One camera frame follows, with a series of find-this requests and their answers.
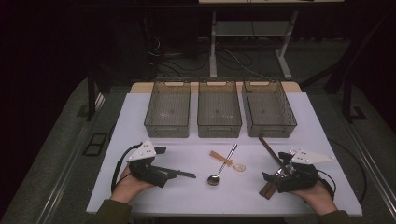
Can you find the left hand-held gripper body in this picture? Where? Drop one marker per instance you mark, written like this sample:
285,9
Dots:
146,171

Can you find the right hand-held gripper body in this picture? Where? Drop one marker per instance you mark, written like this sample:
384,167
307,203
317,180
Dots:
299,179

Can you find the brown chopstick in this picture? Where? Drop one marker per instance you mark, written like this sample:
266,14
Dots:
269,151

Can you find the translucent grey plastic bin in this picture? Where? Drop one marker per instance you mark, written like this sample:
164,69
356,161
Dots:
267,105
219,105
169,109

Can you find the metal spoon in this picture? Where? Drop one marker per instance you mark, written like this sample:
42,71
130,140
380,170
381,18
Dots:
214,179

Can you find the person's left hand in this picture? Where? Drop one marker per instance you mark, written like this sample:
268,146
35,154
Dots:
127,188

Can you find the person's right hand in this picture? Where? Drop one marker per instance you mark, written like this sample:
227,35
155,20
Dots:
317,197

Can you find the white table mat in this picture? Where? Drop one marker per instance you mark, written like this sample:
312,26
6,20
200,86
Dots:
186,199

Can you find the black metal stand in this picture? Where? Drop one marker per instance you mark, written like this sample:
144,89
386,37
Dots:
348,99

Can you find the black rectangular floor frame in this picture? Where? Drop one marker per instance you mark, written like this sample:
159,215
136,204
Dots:
96,144

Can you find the metal floor rail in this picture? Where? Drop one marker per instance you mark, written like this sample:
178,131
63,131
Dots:
373,168
62,183

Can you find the white desk with metal frame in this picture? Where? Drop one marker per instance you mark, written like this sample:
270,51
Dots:
213,46

